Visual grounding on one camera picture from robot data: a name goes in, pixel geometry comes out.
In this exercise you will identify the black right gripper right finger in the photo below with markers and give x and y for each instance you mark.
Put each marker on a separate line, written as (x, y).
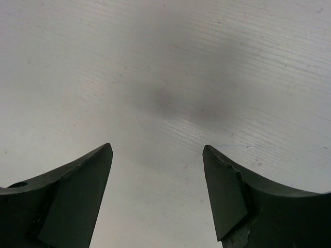
(250, 210)

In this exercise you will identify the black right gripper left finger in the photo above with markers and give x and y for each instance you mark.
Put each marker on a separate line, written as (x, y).
(58, 208)

